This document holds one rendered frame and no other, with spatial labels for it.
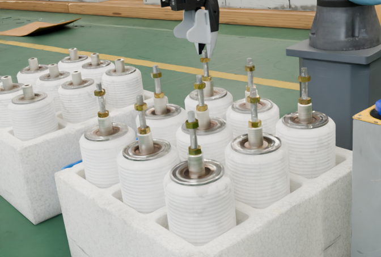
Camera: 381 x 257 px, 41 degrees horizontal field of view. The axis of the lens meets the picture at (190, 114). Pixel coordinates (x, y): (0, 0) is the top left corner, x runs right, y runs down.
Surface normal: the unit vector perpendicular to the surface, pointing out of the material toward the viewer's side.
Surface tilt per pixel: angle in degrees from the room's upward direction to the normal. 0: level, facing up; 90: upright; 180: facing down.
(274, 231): 90
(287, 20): 90
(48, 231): 0
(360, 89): 90
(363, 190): 90
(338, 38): 72
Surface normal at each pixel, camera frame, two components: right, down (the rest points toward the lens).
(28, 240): -0.10, -0.93
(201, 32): 0.43, 0.18
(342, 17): -0.41, 0.06
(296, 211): 0.65, 0.21
